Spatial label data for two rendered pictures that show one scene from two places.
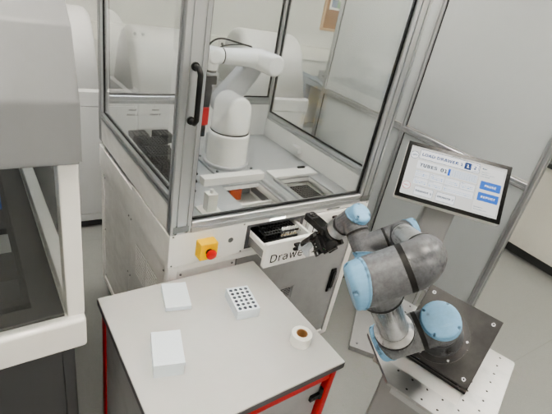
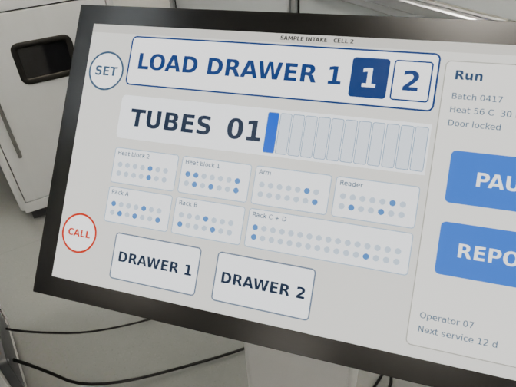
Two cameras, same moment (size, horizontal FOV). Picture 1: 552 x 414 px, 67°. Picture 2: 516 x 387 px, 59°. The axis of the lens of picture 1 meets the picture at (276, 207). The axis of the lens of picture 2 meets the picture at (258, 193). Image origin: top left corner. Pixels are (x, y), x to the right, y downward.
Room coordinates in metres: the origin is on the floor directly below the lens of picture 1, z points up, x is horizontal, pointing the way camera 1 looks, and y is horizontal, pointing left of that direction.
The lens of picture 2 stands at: (1.67, -0.86, 1.32)
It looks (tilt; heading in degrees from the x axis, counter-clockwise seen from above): 37 degrees down; 8
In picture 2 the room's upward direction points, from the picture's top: 3 degrees counter-clockwise
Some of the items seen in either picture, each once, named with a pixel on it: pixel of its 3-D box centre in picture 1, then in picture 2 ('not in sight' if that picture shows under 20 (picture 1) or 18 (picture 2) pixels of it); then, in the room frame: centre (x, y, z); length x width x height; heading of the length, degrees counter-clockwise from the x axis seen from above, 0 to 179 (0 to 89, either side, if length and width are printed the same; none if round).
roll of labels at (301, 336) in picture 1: (301, 337); not in sight; (1.04, -0.17, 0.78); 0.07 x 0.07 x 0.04
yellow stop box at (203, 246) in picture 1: (207, 249); not in sight; (1.29, 0.22, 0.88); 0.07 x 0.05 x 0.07; 130
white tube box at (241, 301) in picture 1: (241, 301); not in sight; (1.16, 0.05, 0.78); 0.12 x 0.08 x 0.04; 31
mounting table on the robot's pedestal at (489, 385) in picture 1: (429, 370); not in sight; (1.09, -0.64, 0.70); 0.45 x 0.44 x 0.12; 57
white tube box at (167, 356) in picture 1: (167, 352); not in sight; (0.86, 0.23, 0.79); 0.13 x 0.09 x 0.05; 24
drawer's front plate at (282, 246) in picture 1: (293, 249); not in sight; (1.42, -0.10, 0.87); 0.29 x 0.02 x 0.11; 130
